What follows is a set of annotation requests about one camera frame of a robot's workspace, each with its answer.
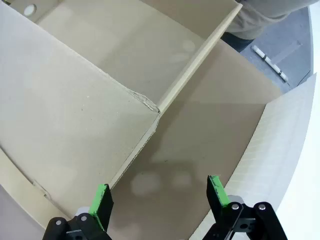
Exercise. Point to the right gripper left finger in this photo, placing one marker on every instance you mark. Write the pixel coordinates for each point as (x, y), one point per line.
(101, 207)

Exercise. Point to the white rod on floor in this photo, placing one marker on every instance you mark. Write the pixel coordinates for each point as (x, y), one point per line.
(268, 61)

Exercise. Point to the person torso beige sweater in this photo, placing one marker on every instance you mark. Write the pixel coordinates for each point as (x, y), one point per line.
(262, 17)

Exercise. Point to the white platform block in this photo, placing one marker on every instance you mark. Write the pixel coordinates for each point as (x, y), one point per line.
(275, 150)

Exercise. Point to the brown cardboard shoe box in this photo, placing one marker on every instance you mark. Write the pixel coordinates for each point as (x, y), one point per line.
(62, 112)

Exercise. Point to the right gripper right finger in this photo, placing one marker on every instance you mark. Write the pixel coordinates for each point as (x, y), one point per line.
(217, 197)

